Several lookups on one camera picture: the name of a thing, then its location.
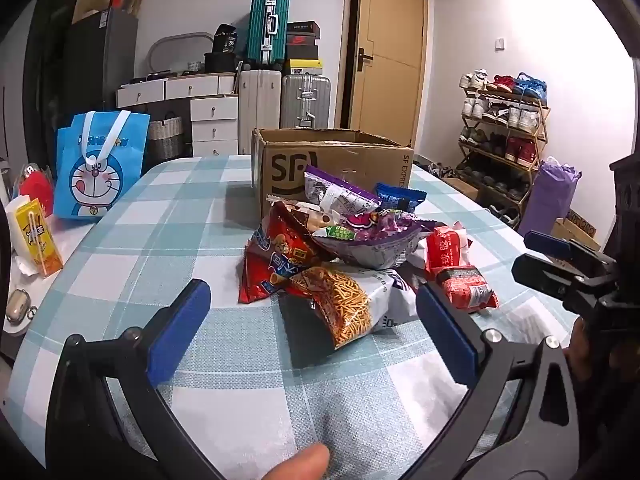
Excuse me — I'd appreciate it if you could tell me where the silver suitcase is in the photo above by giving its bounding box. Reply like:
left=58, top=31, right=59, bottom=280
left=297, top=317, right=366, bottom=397
left=280, top=74, right=333, bottom=130

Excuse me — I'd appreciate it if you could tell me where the black bag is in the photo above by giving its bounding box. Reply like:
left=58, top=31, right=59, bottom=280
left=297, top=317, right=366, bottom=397
left=212, top=24, right=239, bottom=55

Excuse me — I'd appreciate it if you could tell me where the person's right hand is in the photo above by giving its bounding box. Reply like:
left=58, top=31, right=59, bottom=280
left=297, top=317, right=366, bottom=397
left=566, top=317, right=601, bottom=392

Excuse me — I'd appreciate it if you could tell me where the purple gift bag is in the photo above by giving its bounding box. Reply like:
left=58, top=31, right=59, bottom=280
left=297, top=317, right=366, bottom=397
left=517, top=157, right=583, bottom=239

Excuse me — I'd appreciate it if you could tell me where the clear cookie packet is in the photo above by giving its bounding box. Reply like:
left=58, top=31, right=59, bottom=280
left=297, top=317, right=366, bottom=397
left=295, top=201, right=335, bottom=231

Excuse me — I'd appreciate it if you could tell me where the small red snack packet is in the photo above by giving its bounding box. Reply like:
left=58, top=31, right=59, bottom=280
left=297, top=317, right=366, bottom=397
left=434, top=266, right=501, bottom=314

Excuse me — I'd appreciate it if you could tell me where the purple green candy packet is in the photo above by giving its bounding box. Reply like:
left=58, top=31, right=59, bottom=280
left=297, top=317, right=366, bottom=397
left=320, top=209, right=422, bottom=243

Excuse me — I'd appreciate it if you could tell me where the red pouch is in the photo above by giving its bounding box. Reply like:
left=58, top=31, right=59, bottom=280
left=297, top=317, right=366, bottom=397
left=19, top=164, right=56, bottom=216

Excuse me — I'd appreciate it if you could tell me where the small plain cardboard box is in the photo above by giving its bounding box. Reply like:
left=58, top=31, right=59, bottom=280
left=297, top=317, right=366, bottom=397
left=442, top=177, right=481, bottom=204

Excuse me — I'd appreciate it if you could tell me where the woven laundry basket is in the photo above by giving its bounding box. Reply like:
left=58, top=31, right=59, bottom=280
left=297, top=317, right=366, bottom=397
left=146, top=116, right=186, bottom=159

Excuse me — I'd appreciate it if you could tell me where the yellow white shoebox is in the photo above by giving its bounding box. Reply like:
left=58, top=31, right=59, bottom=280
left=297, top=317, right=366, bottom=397
left=289, top=58, right=324, bottom=77

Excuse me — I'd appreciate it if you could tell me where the person's left hand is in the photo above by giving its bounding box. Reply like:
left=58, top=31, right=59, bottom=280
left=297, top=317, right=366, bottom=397
left=259, top=443, right=332, bottom=480

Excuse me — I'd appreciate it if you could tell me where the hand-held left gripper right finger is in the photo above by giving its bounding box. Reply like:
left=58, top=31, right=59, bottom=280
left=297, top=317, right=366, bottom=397
left=400, top=282, right=583, bottom=480

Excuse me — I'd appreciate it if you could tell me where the teal suitcase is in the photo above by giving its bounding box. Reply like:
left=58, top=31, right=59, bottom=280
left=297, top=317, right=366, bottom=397
left=246, top=0, right=291, bottom=69

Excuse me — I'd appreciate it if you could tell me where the wooden door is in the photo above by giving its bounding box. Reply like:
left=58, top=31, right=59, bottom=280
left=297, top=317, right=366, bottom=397
left=339, top=0, right=430, bottom=147

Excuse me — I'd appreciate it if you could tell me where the brown cardboard box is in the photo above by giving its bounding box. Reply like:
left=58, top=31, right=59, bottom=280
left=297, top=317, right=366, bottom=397
left=251, top=127, right=416, bottom=222

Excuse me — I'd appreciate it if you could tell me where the red chips bag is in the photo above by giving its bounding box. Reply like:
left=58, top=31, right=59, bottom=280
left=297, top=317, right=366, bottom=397
left=237, top=200, right=337, bottom=305

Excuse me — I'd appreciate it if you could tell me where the blue snack packet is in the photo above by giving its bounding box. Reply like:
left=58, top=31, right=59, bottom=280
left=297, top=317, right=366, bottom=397
left=374, top=181, right=428, bottom=215

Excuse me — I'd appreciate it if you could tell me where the purple white snack packet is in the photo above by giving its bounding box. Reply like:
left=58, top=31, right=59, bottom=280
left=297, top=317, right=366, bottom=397
left=304, top=164, right=382, bottom=216

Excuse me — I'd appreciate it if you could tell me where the white earbuds case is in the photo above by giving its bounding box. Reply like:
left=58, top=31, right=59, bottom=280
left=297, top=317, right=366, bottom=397
left=5, top=285, right=39, bottom=336

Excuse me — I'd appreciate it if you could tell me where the arched grey mirror frame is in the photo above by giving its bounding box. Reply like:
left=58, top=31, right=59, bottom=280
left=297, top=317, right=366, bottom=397
left=147, top=31, right=216, bottom=77

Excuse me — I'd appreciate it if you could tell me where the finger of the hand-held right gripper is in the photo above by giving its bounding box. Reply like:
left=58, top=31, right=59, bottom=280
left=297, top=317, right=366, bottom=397
left=524, top=230, right=620, bottom=272
left=511, top=253, right=598, bottom=307

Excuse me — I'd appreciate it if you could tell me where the red white snack packet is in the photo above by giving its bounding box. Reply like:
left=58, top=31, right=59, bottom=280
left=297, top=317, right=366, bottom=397
left=424, top=220, right=474, bottom=282

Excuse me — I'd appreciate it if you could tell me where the black storage box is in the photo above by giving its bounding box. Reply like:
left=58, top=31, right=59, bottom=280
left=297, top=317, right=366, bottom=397
left=204, top=51, right=239, bottom=74

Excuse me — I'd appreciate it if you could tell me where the white dresser with drawers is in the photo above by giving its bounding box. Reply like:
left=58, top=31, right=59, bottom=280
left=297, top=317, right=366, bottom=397
left=116, top=72, right=240, bottom=158

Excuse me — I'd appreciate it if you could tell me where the wooden shoe rack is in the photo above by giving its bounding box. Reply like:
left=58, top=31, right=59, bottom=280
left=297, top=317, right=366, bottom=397
left=457, top=72, right=551, bottom=227

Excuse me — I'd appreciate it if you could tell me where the blue cartoon tote bag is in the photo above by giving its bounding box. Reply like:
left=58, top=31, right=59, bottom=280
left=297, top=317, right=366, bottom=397
left=52, top=110, right=151, bottom=221

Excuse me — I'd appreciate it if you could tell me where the printed cardboard box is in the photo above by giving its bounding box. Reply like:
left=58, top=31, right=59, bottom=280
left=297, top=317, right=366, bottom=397
left=550, top=210, right=602, bottom=254

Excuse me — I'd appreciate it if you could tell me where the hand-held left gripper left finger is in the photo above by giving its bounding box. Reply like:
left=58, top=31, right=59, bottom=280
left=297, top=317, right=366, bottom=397
left=47, top=279, right=226, bottom=480

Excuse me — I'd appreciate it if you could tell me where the beige suitcase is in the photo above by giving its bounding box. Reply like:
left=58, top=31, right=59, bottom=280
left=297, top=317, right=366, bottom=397
left=237, top=67, right=283, bottom=156

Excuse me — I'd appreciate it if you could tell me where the dark tall cabinet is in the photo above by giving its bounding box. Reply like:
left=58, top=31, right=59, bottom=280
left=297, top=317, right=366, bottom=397
left=22, top=0, right=76, bottom=171

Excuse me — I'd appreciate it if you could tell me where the dark grey refrigerator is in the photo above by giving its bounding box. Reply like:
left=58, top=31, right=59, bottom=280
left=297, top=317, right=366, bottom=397
left=62, top=7, right=139, bottom=117

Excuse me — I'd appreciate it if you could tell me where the pile of loose shoes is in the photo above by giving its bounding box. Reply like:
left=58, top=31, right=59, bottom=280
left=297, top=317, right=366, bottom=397
left=425, top=160, right=459, bottom=181

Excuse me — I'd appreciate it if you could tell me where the white orange noodle snack bag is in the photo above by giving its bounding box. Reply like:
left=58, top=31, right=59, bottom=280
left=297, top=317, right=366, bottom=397
left=279, top=264, right=420, bottom=351

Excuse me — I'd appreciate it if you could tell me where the yellow drink carton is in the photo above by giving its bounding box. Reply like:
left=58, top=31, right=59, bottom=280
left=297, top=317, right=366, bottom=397
left=15, top=197, right=65, bottom=279

